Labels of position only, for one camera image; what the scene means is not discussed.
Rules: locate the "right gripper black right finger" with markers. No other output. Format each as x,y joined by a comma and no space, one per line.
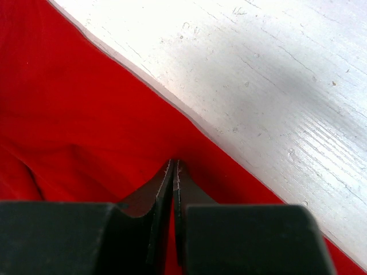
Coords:
214,238

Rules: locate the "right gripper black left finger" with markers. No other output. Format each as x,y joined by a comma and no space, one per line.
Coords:
128,237

